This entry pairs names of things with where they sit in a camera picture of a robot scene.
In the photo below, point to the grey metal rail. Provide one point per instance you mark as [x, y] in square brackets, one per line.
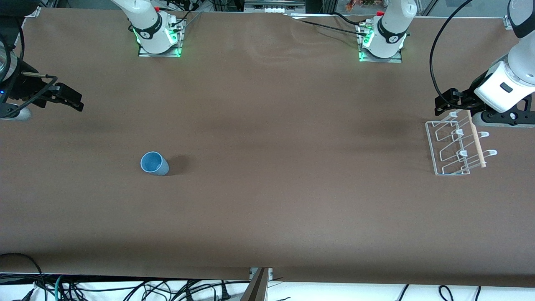
[271, 5]

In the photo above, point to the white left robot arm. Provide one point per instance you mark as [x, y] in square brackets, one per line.
[393, 25]

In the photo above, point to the orange red object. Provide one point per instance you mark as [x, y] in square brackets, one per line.
[359, 5]

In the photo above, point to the blue plastic cup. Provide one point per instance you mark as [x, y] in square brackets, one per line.
[156, 165]

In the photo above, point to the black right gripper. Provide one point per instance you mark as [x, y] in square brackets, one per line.
[26, 87]

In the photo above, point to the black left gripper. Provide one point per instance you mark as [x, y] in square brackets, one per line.
[469, 95]

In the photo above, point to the brown table cover sheet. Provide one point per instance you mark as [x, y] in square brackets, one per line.
[267, 188]

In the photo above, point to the brown support beam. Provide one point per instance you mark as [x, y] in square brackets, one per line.
[257, 288]

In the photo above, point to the aluminium corner bracket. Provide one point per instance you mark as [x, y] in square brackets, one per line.
[33, 11]
[508, 23]

